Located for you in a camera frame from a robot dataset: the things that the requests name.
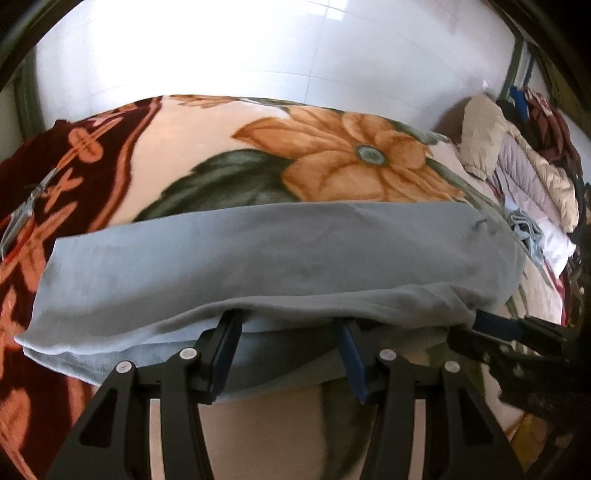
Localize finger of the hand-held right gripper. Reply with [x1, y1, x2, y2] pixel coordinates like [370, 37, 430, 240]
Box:
[473, 310, 580, 352]
[447, 325, 513, 365]

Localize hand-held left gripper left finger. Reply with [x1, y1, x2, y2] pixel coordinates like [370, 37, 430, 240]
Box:
[46, 311, 244, 480]

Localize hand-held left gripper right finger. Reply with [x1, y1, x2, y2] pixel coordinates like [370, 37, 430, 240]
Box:
[334, 318, 525, 480]

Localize grey pants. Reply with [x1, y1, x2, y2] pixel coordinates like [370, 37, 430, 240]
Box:
[14, 199, 527, 393]

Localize white pillow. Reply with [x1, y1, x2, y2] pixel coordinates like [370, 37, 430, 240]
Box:
[536, 217, 578, 274]

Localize blue striped cloth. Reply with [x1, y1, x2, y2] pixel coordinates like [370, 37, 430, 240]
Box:
[505, 208, 548, 264]

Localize tan quilted coat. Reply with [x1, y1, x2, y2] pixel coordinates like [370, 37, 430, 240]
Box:
[524, 148, 583, 234]

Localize lilac quilted jacket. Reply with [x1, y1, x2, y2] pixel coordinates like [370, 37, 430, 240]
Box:
[489, 129, 561, 217]

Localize cream puffer jacket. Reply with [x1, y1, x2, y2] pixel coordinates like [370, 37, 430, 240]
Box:
[459, 95, 511, 182]

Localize dark clothes pile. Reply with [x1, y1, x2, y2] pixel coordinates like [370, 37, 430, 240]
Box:
[499, 85, 583, 162]

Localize floral blanket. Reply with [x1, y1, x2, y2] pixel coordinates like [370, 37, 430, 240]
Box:
[0, 93, 573, 480]

